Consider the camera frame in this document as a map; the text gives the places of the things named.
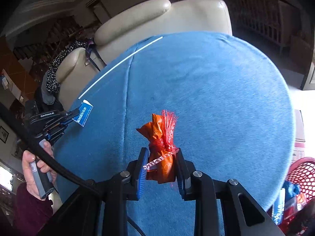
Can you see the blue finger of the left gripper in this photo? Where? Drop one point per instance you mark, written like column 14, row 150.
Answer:
column 69, row 116

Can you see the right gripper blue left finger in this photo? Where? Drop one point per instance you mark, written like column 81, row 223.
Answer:
column 139, row 175

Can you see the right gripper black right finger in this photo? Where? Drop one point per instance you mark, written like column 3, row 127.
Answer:
column 184, row 170

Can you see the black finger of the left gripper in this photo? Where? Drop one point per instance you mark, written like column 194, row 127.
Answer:
column 55, row 134

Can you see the orange red candy wrapper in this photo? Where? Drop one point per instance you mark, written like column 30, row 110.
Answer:
column 162, row 150

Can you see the small blue torn flap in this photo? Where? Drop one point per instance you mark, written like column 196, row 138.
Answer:
column 84, row 112

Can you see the dark blue toothpaste box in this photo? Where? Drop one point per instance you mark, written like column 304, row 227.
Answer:
column 278, row 207

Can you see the blue plastic bag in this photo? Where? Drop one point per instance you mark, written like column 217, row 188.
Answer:
column 291, row 190

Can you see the orange medicine box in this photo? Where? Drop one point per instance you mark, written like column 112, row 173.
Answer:
column 294, row 205

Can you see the black plastic bag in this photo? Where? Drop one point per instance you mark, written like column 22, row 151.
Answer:
column 303, row 222

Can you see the person's left hand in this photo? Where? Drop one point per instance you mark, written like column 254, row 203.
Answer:
column 34, row 171

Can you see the blue round tablecloth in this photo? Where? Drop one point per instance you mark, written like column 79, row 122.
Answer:
column 235, row 123

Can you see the wooden staircase railing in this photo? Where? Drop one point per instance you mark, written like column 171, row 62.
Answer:
column 37, row 46

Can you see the white thin stick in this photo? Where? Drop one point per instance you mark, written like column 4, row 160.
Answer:
column 117, row 65

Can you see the cardboard box on floor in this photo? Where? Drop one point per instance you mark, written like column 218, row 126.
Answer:
column 299, row 144

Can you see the red plastic mesh basket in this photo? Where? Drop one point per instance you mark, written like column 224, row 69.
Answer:
column 300, row 172

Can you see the cream leather sofa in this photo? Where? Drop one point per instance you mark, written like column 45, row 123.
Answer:
column 150, row 18

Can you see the wooden baby crib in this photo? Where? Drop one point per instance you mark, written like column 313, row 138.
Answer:
column 275, row 20

